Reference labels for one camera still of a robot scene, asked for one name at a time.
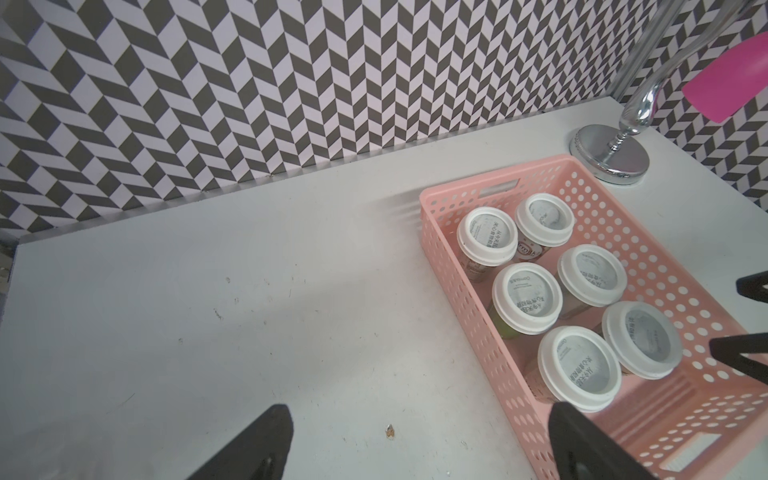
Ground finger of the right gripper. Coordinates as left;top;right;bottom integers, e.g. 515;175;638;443
736;271;768;303
709;333;768;384

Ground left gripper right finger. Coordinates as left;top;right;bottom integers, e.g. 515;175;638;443
548;402;655;480

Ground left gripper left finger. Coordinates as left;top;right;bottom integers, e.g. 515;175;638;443
189;404;294;480

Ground yogurt cup edge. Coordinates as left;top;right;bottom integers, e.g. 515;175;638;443
523;326;622;413
593;301;683;380

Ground pink plastic basket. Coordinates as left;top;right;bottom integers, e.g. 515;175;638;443
418;154;768;480

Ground green label yogurt cup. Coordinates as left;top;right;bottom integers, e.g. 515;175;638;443
487;262;563;339

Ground red label yogurt cup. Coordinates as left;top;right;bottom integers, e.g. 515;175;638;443
513;193;575;262

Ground beige label yogurt cup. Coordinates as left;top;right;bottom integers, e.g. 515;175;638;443
457;207;518;282

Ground silver metal cup stand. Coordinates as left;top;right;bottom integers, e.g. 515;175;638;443
569;1;754;185

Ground magenta plastic wine glass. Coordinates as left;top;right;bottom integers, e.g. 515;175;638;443
682;32;768;123

